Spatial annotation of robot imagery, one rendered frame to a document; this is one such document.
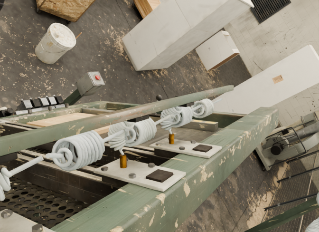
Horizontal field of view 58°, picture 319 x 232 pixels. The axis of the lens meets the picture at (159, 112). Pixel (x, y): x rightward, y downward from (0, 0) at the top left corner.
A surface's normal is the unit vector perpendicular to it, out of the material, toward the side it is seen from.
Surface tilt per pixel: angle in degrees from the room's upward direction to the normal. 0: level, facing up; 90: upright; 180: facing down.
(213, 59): 90
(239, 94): 90
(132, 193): 58
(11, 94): 0
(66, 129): 32
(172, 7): 90
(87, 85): 90
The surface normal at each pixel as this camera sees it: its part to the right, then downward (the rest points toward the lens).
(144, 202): 0.00, -0.98
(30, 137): 0.84, 0.09
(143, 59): -0.53, 0.17
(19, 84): 0.71, -0.45
